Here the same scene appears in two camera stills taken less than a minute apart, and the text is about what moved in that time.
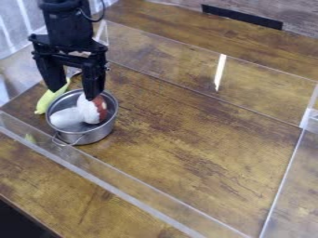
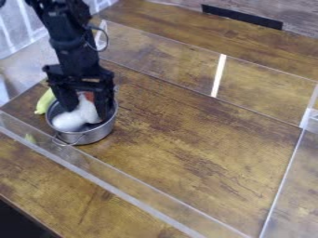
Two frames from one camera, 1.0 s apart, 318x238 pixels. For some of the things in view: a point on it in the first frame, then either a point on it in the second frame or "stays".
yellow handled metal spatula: [48, 96] stays
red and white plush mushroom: [87, 112] stays
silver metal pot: [80, 133] stays
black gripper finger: [53, 72] to [65, 95]
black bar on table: [251, 19] stays
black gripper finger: [94, 78] to [104, 99]
